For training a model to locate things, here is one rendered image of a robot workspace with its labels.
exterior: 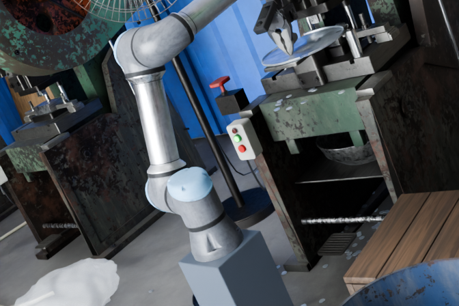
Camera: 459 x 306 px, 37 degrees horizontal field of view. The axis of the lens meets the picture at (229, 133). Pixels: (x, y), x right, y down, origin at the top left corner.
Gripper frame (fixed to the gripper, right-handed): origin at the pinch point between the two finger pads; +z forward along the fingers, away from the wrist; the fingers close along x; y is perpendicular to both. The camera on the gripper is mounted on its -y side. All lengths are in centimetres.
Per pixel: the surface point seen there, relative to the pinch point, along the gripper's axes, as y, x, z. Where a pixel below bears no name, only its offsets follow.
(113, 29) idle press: 48, 130, -20
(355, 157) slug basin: 7.9, -4.1, 43.5
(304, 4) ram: 11.4, -4.8, -11.4
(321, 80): 5.0, -4.5, 12.9
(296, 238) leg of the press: -7, 22, 66
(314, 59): 5.2, -4.9, 5.5
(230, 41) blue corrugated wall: 135, 140, 19
